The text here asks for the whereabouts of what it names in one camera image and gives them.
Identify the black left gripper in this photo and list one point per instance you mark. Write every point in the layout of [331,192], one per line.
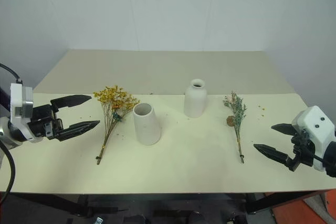
[42,121]

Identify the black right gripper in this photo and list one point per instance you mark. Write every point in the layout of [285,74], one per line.
[304,150]

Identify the white conical ceramic vase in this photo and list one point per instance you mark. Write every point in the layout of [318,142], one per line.
[146,128]

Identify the white bottle-shaped ceramic vase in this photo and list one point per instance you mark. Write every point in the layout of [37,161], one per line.
[194,102]

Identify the yellow dried flower bouquet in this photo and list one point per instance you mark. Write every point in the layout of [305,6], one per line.
[115,98]

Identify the green dried flower bouquet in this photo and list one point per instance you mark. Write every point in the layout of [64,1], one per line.
[237,112]

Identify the orange floor mat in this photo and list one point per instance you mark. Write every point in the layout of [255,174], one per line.
[307,209]

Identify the cream paper table cover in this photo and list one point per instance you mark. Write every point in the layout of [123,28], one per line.
[183,163]

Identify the small silver object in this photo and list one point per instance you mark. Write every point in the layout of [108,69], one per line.
[99,221]

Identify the dark rounded shape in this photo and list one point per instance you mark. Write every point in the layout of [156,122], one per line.
[196,218]

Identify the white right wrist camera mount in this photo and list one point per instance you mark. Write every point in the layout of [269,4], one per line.
[313,124]

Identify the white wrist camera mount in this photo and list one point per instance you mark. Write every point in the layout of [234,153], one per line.
[313,124]
[16,103]

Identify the black metal table frame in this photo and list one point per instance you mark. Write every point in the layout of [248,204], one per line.
[275,200]

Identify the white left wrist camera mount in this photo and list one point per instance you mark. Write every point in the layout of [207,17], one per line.
[16,103]

